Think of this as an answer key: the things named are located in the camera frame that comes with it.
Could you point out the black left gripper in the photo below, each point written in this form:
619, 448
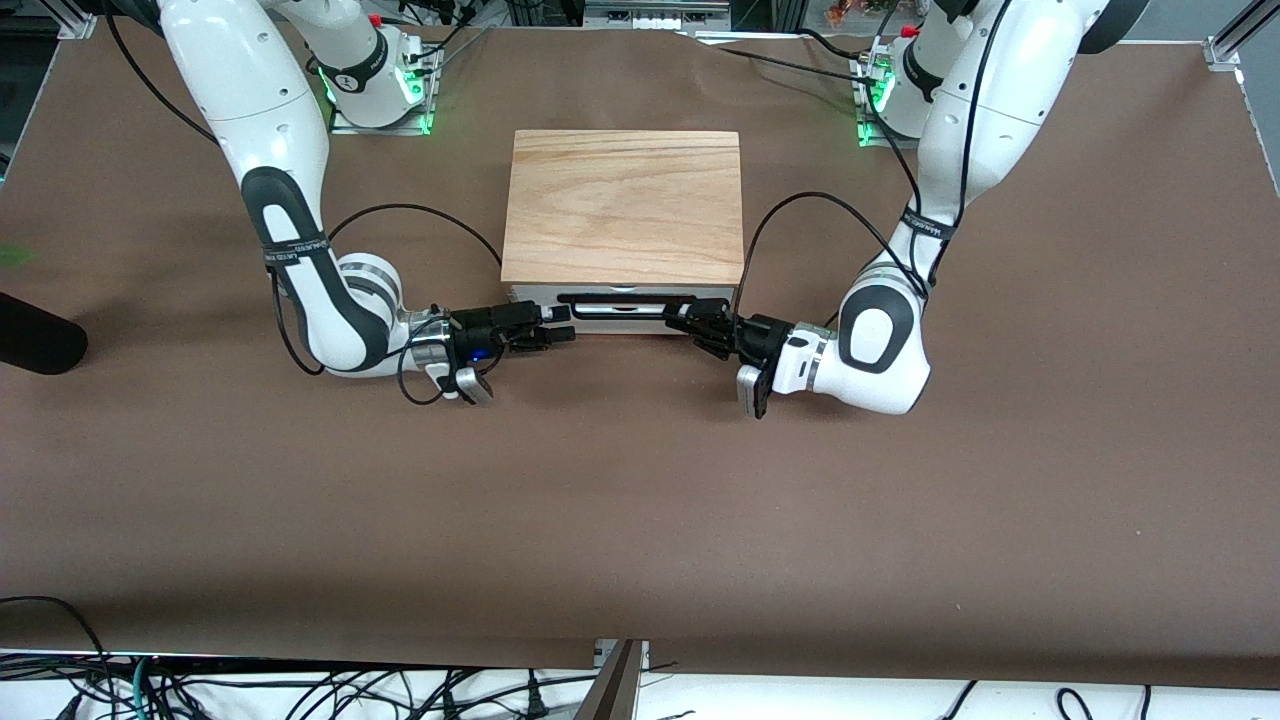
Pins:
762, 337

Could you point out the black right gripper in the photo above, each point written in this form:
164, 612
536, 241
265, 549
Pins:
478, 330

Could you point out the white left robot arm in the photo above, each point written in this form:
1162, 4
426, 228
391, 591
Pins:
1000, 110

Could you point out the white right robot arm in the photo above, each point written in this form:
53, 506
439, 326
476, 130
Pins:
270, 90

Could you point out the light wooden drawer cabinet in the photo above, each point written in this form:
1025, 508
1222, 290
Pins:
620, 210

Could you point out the brown table cover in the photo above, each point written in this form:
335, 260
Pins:
640, 500

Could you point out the grey power strip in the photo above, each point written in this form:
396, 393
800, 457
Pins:
655, 14

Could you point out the black cylindrical object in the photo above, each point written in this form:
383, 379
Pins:
40, 340

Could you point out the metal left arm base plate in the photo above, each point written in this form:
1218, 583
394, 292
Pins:
868, 135

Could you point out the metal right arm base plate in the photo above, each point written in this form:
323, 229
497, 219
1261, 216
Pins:
380, 128

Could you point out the aluminium frame post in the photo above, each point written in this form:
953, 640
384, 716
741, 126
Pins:
1235, 35
75, 18

